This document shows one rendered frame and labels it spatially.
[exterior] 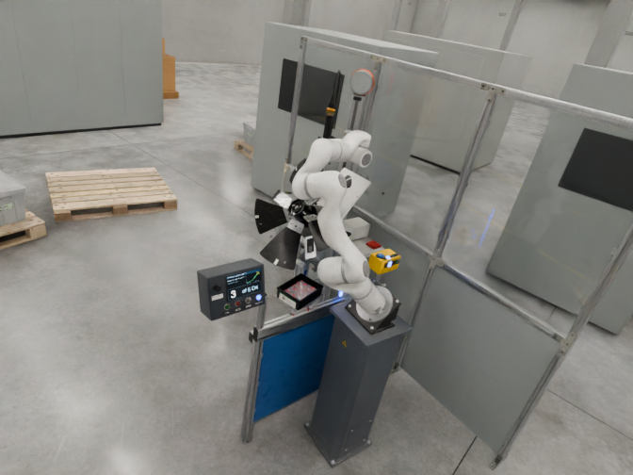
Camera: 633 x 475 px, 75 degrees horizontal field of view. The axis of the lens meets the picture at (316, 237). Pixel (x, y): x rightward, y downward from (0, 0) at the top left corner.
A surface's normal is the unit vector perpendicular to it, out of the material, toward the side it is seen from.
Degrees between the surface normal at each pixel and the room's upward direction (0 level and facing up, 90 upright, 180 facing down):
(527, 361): 90
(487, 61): 90
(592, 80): 90
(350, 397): 90
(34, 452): 0
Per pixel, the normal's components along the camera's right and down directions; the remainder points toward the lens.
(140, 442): 0.15, -0.87
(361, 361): -0.19, 0.44
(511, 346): -0.78, 0.18
